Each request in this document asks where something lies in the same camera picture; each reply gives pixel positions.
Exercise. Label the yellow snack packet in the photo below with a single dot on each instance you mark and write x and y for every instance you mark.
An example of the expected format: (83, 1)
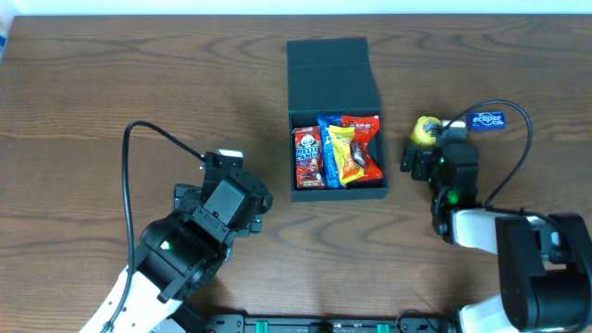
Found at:
(342, 139)

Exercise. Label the blue Eclipse mint tin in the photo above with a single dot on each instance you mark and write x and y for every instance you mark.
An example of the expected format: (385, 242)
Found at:
(486, 121)

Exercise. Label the red Hello Panda box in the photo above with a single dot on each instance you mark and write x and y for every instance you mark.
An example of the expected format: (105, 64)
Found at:
(308, 158)

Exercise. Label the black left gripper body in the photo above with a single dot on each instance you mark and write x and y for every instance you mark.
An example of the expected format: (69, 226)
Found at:
(183, 196)

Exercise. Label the red candy bag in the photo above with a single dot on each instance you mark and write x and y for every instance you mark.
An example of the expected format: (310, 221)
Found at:
(366, 129)

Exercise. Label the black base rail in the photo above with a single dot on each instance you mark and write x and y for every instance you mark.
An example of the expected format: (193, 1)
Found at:
(403, 323)

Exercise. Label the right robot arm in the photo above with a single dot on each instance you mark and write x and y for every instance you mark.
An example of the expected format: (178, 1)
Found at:
(544, 262)

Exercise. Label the dark green box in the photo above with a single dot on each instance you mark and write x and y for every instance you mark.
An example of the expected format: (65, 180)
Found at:
(334, 77)

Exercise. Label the yellow Mentos gum bottle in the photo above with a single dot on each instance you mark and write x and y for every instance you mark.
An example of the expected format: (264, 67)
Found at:
(425, 131)

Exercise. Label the blue Oreo cookie pack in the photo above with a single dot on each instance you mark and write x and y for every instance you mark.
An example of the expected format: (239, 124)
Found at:
(329, 163)

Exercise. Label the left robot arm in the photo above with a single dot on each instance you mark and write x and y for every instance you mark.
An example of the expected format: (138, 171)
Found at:
(183, 251)

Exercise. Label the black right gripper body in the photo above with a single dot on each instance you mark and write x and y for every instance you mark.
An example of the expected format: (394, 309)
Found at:
(420, 160)

